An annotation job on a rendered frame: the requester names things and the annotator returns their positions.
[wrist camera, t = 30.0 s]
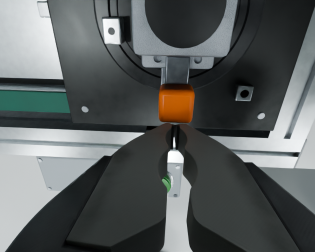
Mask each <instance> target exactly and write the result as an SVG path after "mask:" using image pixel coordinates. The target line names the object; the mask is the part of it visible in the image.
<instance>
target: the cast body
mask: <svg viewBox="0 0 315 252"><path fill-rule="evenodd" d="M237 5H238V0H131V19H132V42H133V50H134V52H135V54H137V55H139V56H141V63H142V65H143V67H146V68H166V56H171V57H190V66H189V68H190V69H211V68H212V67H213V65H214V58H222V57H224V56H227V54H228V52H229V51H230V45H231V39H232V33H233V28H234V22H235V16H236V10H237Z"/></svg>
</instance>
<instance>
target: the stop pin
mask: <svg viewBox="0 0 315 252"><path fill-rule="evenodd" d="M36 3H37V7H38V12H39V16H40V17H41V18H50V14H49V9H48V4H47V1H37V2H36Z"/></svg>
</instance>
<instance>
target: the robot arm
mask: <svg viewBox="0 0 315 252"><path fill-rule="evenodd" d="M174 142H175V150H178V151H179V152H180V154H181V155H182V156H183V158H184V159H183V170H182V174H183V176H184V177H185V178H186V179H187V180H188V182H189V183H190V185H191V189H190V193H189V201H188V209H187V217H186V225H187V233H188V242H189V246H190V249H191V250H192V252H315V214H314V213H313V212H312V211H310V210H309V209H308V208H307V207H306V206H304V205H303V204H302V203H301V202H300V201H298V200H297V199H296V198H295V197H294V196H292V195H291V194H290V193H289V192H288V191H286V190H285V189H284V188H283V187H282V186H280V185H279V184H278V183H277V182H276V181H274V180H273V179H272V178H271V177H270V176H268V175H267V174H266V173H265V172H264V171H262V170H261V169H260V168H259V167H258V166H256V165H255V164H254V163H253V162H244V161H243V160H242V159H241V158H240V157H238V156H237V155H236V154H235V153H234V152H233V151H231V150H230V149H229V148H227V147H226V146H224V145H223V144H221V143H220V142H218V141H217V140H215V139H213V138H211V137H209V136H208V135H206V134H204V133H202V132H200V131H198V130H197V129H195V128H193V127H191V126H189V125H188V124H185V123H181V124H176V125H174V124H171V123H164V124H162V125H160V126H158V127H156V128H154V129H152V130H150V131H148V132H146V133H144V134H142V135H140V136H138V137H136V138H134V139H133V140H131V141H129V142H128V143H126V144H125V145H123V146H122V147H121V148H119V149H118V150H117V151H116V152H115V153H114V154H112V155H111V156H108V155H104V156H103V157H102V158H100V159H99V160H98V161H97V162H96V163H94V164H93V165H92V166H91V167H90V168H88V169H87V170H86V171H85V172H84V173H82V174H81V175H80V176H79V177H78V178H76V179H75V180H74V181H73V182H72V183H70V184H69V185H68V186H67V187H66V188H64V189H63V190H62V191H61V192H60V193H58V194H57V195H56V196H55V197H54V198H52V199H51V200H50V201H49V202H48V203H47V204H46V205H45V206H44V207H43V208H42V209H41V210H40V211H39V212H38V213H37V214H36V215H35V216H34V217H33V218H32V219H31V220H30V221H29V222H28V223H27V224H26V226H25V227H24V228H23V229H22V230H21V231H20V233H19V234H18V235H17V236H16V238H15V239H14V240H13V241H12V243H11V244H10V245H9V247H8V248H7V249H6V251H5V252H159V251H161V249H162V248H163V246H164V244H165V232H166V215H167V195H168V190H167V187H166V186H165V184H164V183H163V182H162V179H163V178H164V177H165V176H166V175H167V172H168V153H169V152H170V150H173V145H174Z"/></svg>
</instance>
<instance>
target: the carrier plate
mask: <svg viewBox="0 0 315 252"><path fill-rule="evenodd" d="M46 1H47V6H48V11H49V15H50V20H51V25H52V30H53V34H54V39H55V44H56V49H57V53H58V58H59V63H60V68H61V72H62V77H63V82H64V87H65V91H66V96H67V101H68V106H69V110H70V115H71V120H72V122H73V123H82V124H106V125H130V126H155V127H158V126H160V125H162V124H164V123H170V124H172V125H178V124H187V125H189V126H191V127H193V128H203V129H228V130H252V131H273V130H274V128H275V125H276V122H277V119H278V116H279V113H280V110H281V107H282V104H283V101H284V98H285V95H286V92H287V89H288V86H289V83H290V80H291V77H292V74H293V71H294V68H295V65H296V62H297V59H298V56H299V53H300V50H301V47H302V44H303V41H304V38H305V35H306V32H307V29H308V26H309V23H310V20H311V17H312V14H313V11H314V8H315V0H266V2H265V8H264V13H263V16H262V20H261V23H260V26H259V29H258V31H257V34H256V36H255V38H254V40H253V42H252V44H251V45H250V47H249V49H248V50H247V52H246V53H245V55H244V56H243V57H242V58H241V60H240V61H239V62H238V63H237V64H236V65H235V66H234V67H233V68H232V69H231V70H230V71H229V72H228V73H226V74H225V75H224V76H222V77H221V78H219V79H218V80H216V81H215V82H213V83H211V84H209V85H207V86H204V87H202V88H198V89H195V90H193V91H194V95H195V96H194V106H193V115H192V120H191V122H189V123H177V122H162V121H160V120H159V92H160V91H159V90H156V89H153V88H150V87H147V86H145V85H143V84H141V83H139V82H137V81H136V80H134V79H133V78H131V77H130V76H128V75H127V74H126V73H125V72H124V71H123V70H122V69H121V68H120V67H119V66H118V65H117V64H116V63H115V61H114V60H113V59H112V57H111V56H110V54H109V53H108V51H107V49H106V47H105V45H104V43H103V41H102V39H101V36H100V33H99V30H98V27H97V23H96V18H95V12H94V1H93V0H46ZM236 84H251V85H252V86H253V87H254V88H253V92H252V96H251V100H250V101H238V100H235V99H234V98H233V95H234V91H235V86H236Z"/></svg>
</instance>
